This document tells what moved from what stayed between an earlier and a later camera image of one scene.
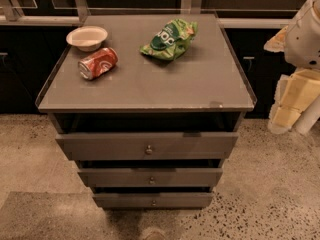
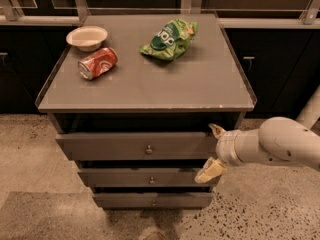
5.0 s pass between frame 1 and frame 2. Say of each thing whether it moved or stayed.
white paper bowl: stayed
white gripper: moved
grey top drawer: stayed
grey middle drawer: stayed
